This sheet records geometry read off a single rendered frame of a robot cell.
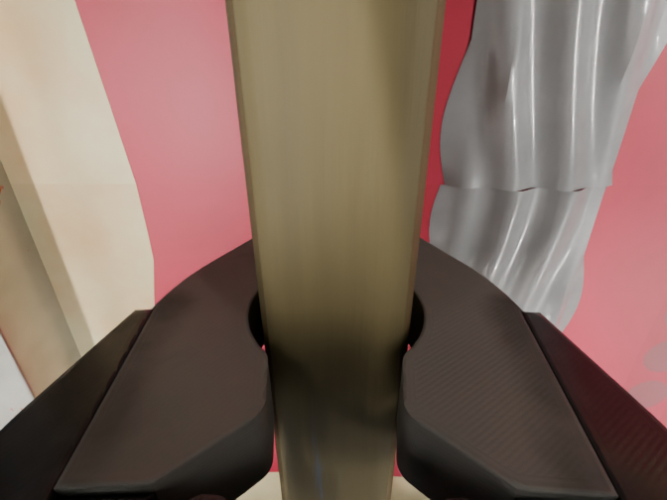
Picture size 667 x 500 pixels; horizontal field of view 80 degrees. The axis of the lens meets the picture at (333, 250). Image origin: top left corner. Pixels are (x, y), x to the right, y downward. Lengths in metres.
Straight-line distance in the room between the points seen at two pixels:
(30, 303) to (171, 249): 0.07
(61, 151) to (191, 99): 0.06
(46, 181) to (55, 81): 0.04
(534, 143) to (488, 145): 0.02
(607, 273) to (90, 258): 0.24
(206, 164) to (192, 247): 0.04
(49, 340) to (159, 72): 0.14
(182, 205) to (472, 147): 0.12
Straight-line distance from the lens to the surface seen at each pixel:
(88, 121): 0.19
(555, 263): 0.21
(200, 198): 0.19
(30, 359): 0.24
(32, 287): 0.23
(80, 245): 0.22
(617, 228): 0.22
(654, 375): 0.29
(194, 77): 0.17
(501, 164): 0.17
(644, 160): 0.21
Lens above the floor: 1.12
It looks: 61 degrees down
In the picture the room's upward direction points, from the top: 178 degrees counter-clockwise
